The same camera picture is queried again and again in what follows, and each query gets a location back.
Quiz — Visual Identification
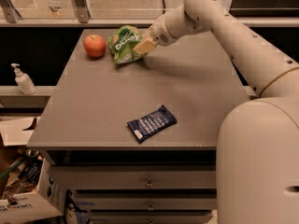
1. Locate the far left metal post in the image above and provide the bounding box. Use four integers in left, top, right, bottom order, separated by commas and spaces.
0, 0, 21, 23

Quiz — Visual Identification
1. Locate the grey drawer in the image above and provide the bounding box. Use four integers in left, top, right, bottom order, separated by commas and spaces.
72, 193, 217, 211
50, 166, 216, 190
90, 212, 212, 224

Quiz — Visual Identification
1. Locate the grey drawer cabinet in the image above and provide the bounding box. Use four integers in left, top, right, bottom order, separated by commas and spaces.
29, 32, 248, 216

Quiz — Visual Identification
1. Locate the white pump soap bottle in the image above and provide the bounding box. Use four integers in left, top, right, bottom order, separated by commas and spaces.
11, 63, 36, 95

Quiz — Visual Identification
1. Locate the dark blue snack bar wrapper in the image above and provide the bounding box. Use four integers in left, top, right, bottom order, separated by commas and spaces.
127, 105, 177, 143

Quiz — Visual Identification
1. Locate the red apple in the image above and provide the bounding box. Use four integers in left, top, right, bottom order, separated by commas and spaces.
83, 35, 107, 58

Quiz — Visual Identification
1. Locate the bottom grey drawer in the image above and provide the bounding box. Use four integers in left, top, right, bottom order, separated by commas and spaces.
90, 212, 212, 224

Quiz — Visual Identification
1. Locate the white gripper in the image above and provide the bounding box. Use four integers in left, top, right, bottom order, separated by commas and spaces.
133, 14, 175, 55

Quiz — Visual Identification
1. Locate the left metal railing post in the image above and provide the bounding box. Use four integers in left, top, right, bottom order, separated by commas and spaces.
73, 0, 91, 23

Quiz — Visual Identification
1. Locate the green rice chip bag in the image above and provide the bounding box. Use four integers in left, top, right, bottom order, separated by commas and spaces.
108, 25, 146, 64

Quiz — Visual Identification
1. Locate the middle grey drawer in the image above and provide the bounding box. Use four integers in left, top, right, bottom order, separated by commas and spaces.
72, 193, 217, 211

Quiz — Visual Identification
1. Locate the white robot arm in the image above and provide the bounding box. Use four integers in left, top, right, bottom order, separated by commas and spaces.
134, 0, 299, 224

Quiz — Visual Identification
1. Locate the white cardboard box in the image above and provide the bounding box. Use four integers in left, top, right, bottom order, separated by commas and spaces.
0, 118, 65, 224

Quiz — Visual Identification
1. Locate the top grey drawer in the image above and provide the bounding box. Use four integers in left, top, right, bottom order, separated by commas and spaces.
50, 166, 216, 190

